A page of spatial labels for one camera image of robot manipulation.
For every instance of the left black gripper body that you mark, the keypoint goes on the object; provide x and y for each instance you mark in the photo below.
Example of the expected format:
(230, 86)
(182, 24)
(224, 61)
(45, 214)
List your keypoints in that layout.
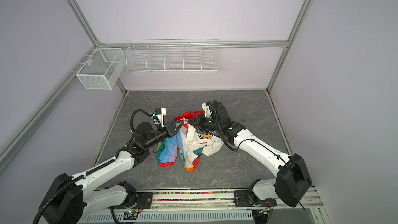
(160, 135)

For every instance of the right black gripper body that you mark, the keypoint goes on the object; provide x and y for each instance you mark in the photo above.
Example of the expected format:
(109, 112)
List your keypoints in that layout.
(208, 125)

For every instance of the colourful red white kids jacket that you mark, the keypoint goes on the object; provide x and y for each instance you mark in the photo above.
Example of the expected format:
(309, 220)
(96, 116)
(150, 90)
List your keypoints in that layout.
(189, 144)

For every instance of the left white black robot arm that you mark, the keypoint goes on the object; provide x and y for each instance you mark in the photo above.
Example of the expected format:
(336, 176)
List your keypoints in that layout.
(71, 198)

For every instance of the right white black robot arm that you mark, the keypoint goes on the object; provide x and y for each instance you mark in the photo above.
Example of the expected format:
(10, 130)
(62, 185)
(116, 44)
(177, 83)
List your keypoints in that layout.
(291, 177)

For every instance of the white mesh box basket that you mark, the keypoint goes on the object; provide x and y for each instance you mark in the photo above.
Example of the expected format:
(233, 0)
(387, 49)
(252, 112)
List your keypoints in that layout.
(102, 69)

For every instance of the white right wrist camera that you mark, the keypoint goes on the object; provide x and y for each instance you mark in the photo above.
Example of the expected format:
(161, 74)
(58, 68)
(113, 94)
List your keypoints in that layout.
(206, 108)

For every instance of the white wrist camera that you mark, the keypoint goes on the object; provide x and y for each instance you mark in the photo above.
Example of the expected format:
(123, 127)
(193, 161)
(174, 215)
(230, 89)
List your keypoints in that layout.
(158, 117)
(206, 108)

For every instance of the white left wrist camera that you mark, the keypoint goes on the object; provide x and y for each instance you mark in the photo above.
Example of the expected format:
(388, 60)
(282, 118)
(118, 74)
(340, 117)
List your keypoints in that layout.
(158, 117)

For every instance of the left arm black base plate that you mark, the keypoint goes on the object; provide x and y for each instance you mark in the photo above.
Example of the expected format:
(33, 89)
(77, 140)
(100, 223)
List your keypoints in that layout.
(139, 200)

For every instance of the long white wire basket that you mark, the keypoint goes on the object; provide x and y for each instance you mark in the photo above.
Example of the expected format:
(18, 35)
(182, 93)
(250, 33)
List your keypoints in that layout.
(172, 55)

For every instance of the aluminium front rail frame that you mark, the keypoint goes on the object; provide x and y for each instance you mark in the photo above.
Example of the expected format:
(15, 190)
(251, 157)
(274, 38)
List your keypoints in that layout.
(310, 210)

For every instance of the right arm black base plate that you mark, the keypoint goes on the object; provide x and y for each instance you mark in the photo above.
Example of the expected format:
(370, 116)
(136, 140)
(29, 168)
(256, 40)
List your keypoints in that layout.
(244, 198)

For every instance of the white vented cable duct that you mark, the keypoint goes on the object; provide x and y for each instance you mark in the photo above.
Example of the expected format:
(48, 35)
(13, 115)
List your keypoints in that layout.
(186, 216)

